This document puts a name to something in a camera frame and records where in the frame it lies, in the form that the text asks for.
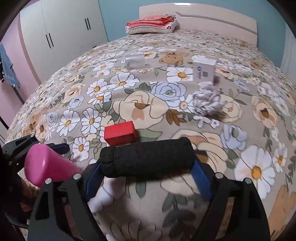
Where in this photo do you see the clear plastic cup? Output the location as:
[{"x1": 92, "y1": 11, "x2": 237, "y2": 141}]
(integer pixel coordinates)
[{"x1": 125, "y1": 54, "x2": 145, "y2": 70}]

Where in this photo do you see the floral bed cover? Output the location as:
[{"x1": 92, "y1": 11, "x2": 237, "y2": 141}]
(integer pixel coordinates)
[{"x1": 6, "y1": 30, "x2": 295, "y2": 240}]

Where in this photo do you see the red wooden block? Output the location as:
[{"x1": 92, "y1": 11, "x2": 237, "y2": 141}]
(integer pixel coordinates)
[{"x1": 104, "y1": 121, "x2": 137, "y2": 146}]

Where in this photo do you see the black foam roller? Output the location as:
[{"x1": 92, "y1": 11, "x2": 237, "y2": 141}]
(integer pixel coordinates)
[{"x1": 99, "y1": 137, "x2": 196, "y2": 178}]

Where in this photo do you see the crumpled white tissue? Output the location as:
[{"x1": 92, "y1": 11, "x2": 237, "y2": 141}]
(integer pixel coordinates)
[{"x1": 193, "y1": 82, "x2": 227, "y2": 116}]

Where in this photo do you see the white floral pillow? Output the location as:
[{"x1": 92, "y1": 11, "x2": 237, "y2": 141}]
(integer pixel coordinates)
[{"x1": 125, "y1": 20, "x2": 179, "y2": 35}]

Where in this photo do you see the pink plastic cup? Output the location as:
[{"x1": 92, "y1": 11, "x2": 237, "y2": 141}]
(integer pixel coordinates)
[{"x1": 24, "y1": 144, "x2": 83, "y2": 188}]

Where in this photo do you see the white wardrobe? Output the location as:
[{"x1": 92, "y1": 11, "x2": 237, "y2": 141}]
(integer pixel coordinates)
[{"x1": 20, "y1": 0, "x2": 107, "y2": 82}]

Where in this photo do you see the blue hanging cloth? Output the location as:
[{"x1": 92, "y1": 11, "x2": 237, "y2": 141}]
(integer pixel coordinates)
[{"x1": 0, "y1": 44, "x2": 21, "y2": 88}]

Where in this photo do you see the red folded blanket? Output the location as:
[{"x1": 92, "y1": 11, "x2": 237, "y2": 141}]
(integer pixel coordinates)
[{"x1": 126, "y1": 16, "x2": 175, "y2": 27}]

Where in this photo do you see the black clothes stand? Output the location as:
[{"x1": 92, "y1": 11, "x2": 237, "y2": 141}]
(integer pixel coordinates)
[{"x1": 1, "y1": 61, "x2": 24, "y2": 130}]

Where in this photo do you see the cream bed headboard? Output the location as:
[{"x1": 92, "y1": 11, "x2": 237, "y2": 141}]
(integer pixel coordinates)
[{"x1": 139, "y1": 3, "x2": 258, "y2": 46}]

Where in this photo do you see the white medicine box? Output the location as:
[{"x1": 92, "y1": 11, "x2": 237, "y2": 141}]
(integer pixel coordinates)
[{"x1": 193, "y1": 58, "x2": 217, "y2": 83}]

